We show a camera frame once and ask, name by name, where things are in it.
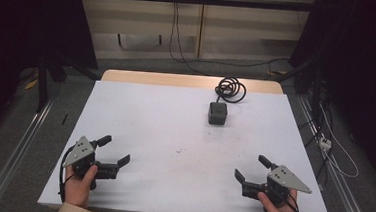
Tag black floor cable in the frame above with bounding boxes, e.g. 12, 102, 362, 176
178, 50, 292, 73

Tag right hand-held gripper black cable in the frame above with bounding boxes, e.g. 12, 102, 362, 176
277, 191, 305, 212

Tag black wall cables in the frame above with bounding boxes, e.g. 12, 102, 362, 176
166, 1, 215, 77

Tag metal floor rail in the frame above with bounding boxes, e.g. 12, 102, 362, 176
289, 94, 376, 212
0, 94, 56, 212

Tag black metal stand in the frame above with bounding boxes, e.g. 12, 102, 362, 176
33, 53, 53, 114

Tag black curtain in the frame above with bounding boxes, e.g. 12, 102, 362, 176
280, 0, 376, 190
0, 0, 103, 157

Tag white power strip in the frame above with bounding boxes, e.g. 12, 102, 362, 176
317, 135, 334, 152

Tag coiled black adapter cable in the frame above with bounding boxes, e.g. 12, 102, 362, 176
213, 75, 248, 105

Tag left hand-held gripper black cable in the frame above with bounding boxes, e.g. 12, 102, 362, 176
56, 144, 78, 204

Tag dark grey power adapter box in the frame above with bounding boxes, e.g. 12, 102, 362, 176
207, 100, 229, 127

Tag yellow floor tape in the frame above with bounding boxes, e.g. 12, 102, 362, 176
24, 78, 40, 91

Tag hand-held gripper black cable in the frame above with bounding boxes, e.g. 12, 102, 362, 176
56, 144, 78, 204
277, 191, 305, 212

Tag person's left hand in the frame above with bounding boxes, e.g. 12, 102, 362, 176
63, 163, 100, 210

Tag white table mat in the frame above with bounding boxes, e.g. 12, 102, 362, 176
37, 76, 341, 212

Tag white cable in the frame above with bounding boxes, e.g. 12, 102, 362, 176
313, 100, 365, 180

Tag black horizontal bar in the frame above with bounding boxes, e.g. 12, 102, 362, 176
113, 0, 317, 15

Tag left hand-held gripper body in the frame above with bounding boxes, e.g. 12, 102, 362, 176
61, 134, 123, 182

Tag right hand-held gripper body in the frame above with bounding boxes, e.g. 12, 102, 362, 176
240, 162, 314, 209

